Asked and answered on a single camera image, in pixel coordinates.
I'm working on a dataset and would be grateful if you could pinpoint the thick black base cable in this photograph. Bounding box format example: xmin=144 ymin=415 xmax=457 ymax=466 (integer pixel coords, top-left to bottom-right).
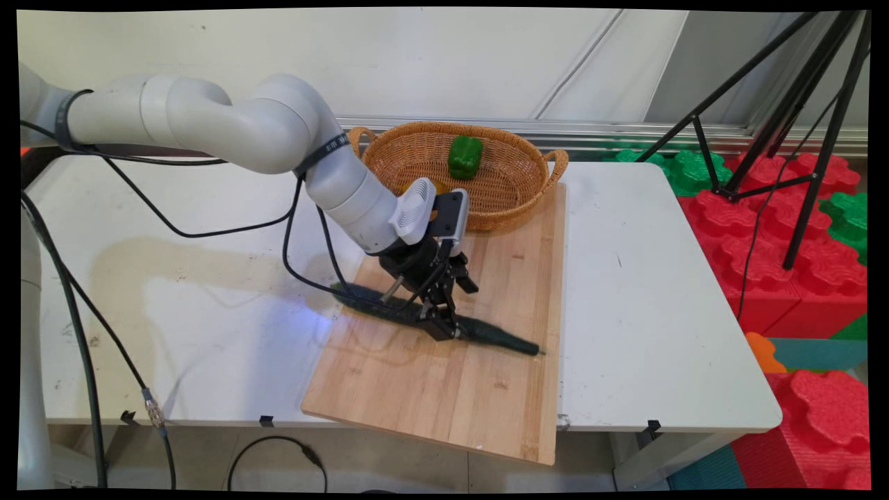
xmin=19 ymin=190 xmax=110 ymax=490

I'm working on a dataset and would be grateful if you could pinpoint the red foam building block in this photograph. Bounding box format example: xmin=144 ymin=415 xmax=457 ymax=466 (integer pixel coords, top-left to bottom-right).
xmin=677 ymin=189 xmax=869 ymax=339
xmin=722 ymin=151 xmax=862 ymax=197
xmin=729 ymin=368 xmax=872 ymax=490

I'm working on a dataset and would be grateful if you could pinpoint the orange foam piece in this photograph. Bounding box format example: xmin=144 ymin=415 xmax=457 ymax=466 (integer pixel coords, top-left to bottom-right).
xmin=745 ymin=332 xmax=789 ymax=376

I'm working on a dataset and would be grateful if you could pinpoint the black velcro cable strap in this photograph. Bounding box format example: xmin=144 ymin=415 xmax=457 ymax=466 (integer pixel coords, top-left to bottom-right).
xmin=54 ymin=89 xmax=94 ymax=150
xmin=294 ymin=133 xmax=349 ymax=178

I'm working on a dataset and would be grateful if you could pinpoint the black tripod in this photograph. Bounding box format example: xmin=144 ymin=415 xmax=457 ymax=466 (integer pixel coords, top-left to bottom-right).
xmin=635 ymin=10 xmax=872 ymax=272

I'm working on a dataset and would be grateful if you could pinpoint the yellow bell pepper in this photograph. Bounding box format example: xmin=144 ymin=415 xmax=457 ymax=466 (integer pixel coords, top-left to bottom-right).
xmin=399 ymin=178 xmax=454 ymax=199

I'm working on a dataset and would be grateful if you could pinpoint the green bell pepper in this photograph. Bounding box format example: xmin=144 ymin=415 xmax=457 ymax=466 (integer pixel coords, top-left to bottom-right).
xmin=448 ymin=135 xmax=484 ymax=180

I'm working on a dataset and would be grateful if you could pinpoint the black cable with metal connector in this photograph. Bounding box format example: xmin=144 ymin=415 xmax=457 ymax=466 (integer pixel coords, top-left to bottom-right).
xmin=59 ymin=264 xmax=178 ymax=490

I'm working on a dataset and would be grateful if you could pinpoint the aluminium wall rail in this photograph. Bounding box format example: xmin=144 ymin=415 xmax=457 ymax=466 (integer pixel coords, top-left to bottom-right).
xmin=337 ymin=115 xmax=869 ymax=159

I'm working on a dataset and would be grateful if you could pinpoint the teal foam floor mat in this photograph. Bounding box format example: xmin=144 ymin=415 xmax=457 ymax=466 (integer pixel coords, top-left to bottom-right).
xmin=667 ymin=444 xmax=747 ymax=490
xmin=767 ymin=338 xmax=869 ymax=372

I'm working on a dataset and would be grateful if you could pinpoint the bamboo cutting board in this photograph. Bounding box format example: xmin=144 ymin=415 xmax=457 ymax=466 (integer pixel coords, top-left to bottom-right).
xmin=301 ymin=182 xmax=567 ymax=466

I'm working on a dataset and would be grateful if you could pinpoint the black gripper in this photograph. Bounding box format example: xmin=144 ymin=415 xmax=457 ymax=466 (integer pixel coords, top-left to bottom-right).
xmin=379 ymin=238 xmax=481 ymax=342

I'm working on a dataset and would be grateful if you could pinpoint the thin black tripod cable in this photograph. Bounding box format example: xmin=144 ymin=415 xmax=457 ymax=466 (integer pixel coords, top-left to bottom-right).
xmin=736 ymin=90 xmax=845 ymax=324

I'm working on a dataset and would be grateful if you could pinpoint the dark green cucumber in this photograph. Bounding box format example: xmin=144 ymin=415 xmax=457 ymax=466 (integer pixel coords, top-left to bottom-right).
xmin=332 ymin=281 xmax=546 ymax=357

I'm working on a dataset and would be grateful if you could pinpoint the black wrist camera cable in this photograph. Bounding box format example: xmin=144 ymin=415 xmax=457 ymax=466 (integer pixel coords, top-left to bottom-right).
xmin=19 ymin=119 xmax=452 ymax=310

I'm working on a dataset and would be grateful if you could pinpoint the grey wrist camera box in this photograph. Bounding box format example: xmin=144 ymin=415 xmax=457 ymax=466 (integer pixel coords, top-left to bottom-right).
xmin=433 ymin=189 xmax=470 ymax=242

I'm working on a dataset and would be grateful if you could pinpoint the black looped floor cable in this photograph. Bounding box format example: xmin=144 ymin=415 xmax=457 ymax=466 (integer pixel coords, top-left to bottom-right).
xmin=228 ymin=436 xmax=329 ymax=492

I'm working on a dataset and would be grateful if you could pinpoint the woven wicker basket with handles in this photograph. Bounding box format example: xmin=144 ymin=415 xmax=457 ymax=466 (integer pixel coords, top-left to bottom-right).
xmin=347 ymin=122 xmax=570 ymax=232

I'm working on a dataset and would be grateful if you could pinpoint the white vented wrist bracket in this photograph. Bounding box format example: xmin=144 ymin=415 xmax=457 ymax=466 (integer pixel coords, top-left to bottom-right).
xmin=388 ymin=177 xmax=438 ymax=246

